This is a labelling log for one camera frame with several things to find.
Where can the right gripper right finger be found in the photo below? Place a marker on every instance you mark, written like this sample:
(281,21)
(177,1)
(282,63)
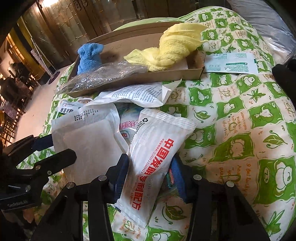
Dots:
(236,219)

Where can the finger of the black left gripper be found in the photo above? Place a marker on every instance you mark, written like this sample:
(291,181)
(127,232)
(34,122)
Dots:
(28,145)
(50,165)

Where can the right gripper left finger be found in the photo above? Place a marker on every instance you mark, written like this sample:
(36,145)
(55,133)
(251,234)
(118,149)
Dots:
(63,219)

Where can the translucent white bag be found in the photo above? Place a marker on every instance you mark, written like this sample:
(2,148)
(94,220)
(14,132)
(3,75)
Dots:
(93,133)

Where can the green medicine packet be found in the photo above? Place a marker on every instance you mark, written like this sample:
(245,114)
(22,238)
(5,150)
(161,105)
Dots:
(65,106)

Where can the white red-text packet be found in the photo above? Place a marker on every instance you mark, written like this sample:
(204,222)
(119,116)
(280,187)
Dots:
(157,139)

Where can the brown fibre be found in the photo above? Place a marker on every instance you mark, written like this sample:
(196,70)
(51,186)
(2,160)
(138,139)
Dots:
(98,77)

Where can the yellow towel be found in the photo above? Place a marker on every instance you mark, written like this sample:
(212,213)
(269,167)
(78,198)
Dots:
(175,44)

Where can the pink clear zip pouch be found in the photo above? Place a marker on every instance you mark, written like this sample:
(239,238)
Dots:
(129,120)

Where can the green white patterned quilt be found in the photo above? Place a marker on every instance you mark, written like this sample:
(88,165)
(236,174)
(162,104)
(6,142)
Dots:
(245,123)

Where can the blue towel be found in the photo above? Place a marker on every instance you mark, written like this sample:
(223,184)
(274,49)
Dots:
(89,57)

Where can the white printed-text pouch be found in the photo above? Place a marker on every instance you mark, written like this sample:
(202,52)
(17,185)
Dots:
(153,95)

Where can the shallow cardboard box tray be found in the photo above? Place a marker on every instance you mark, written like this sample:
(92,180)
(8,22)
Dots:
(120,43)

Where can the dark wooden cabinet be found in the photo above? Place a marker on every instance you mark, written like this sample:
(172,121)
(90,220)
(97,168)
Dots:
(45,36)

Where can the green white flat sachet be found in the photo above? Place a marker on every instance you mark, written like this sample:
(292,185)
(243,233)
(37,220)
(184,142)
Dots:
(235,63)

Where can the large grey plastic bag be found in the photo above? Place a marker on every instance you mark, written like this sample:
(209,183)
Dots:
(274,25)

